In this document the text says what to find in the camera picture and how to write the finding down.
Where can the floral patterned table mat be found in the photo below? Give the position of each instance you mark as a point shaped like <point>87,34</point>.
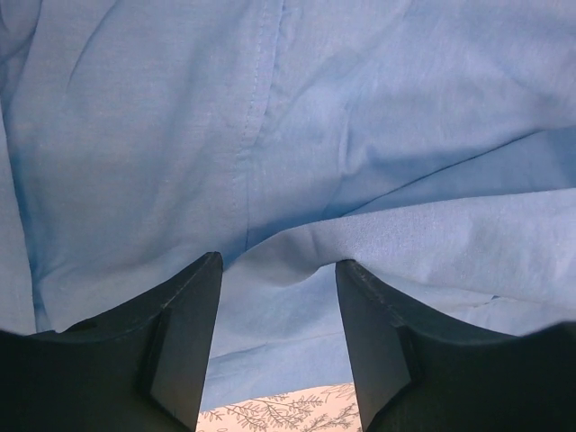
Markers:
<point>321,409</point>

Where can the light blue long sleeve shirt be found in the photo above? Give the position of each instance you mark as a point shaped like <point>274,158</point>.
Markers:
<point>431,141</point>

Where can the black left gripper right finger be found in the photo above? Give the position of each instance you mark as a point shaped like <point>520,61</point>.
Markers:
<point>417,369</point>

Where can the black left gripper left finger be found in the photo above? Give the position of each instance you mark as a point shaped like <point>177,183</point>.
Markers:
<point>140,366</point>

